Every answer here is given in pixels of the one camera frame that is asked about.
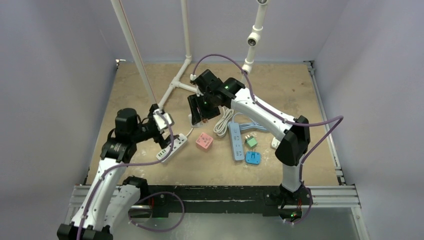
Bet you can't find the white USB power strip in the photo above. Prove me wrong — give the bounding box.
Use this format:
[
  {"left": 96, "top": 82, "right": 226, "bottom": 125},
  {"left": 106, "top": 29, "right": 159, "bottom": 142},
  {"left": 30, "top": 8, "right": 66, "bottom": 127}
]
[{"left": 156, "top": 133, "right": 188, "bottom": 164}]

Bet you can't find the pink cube adapter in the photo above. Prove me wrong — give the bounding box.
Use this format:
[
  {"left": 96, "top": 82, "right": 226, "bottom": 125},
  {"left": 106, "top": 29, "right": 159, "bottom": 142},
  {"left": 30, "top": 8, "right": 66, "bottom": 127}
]
[{"left": 195, "top": 132, "right": 214, "bottom": 152}]

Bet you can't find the light blue power strip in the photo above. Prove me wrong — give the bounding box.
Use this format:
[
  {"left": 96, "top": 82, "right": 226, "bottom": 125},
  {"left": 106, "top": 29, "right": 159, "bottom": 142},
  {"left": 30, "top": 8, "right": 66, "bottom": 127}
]
[{"left": 227, "top": 121, "right": 245, "bottom": 162}]

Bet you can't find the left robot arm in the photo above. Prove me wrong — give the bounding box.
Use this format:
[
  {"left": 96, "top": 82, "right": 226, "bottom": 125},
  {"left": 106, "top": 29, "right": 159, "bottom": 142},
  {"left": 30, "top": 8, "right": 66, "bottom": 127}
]
[{"left": 56, "top": 104, "right": 175, "bottom": 240}]

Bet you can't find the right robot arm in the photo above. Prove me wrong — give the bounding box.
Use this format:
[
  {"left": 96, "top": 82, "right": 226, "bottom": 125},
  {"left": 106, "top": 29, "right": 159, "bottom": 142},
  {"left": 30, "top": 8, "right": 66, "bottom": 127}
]
[{"left": 187, "top": 69, "right": 311, "bottom": 204}]

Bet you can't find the green plug adapter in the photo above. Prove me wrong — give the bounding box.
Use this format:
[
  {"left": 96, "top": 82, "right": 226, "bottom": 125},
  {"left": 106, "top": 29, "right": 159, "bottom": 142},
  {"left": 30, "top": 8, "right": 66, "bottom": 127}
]
[{"left": 244, "top": 135, "right": 258, "bottom": 149}]

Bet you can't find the blue flat plug adapter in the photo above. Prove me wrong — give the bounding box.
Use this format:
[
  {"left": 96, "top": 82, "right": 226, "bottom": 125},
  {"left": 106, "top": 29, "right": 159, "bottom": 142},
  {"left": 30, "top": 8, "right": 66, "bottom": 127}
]
[{"left": 245, "top": 151, "right": 261, "bottom": 165}]

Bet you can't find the white flat plug adapter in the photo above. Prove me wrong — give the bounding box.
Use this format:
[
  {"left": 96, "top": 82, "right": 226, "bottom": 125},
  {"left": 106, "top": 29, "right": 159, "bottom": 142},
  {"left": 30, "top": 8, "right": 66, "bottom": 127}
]
[{"left": 270, "top": 137, "right": 281, "bottom": 150}]

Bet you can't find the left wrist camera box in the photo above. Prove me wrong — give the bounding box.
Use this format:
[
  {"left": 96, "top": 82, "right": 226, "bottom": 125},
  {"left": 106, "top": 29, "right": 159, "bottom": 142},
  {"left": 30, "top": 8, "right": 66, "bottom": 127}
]
[{"left": 152, "top": 109, "right": 175, "bottom": 131}]

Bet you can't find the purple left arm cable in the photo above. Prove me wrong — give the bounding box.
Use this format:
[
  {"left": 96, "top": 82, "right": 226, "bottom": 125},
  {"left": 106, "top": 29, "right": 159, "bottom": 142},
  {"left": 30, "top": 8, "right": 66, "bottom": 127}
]
[{"left": 75, "top": 112, "right": 185, "bottom": 240}]

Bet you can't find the white PVC pipe frame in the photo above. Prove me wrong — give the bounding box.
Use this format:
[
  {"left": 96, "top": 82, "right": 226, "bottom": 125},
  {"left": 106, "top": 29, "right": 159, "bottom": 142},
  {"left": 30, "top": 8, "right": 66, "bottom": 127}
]
[{"left": 111, "top": 0, "right": 269, "bottom": 107}]

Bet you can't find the aluminium front rail frame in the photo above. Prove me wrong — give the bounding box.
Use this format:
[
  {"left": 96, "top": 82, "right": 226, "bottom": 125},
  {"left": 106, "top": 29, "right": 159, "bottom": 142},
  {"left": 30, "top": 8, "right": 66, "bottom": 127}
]
[{"left": 81, "top": 177, "right": 369, "bottom": 240}]

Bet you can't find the aluminium rail right table edge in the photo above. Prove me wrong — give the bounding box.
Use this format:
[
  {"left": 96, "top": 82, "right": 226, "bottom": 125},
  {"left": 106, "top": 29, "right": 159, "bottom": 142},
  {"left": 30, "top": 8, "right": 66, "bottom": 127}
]
[{"left": 304, "top": 60, "right": 347, "bottom": 186}]

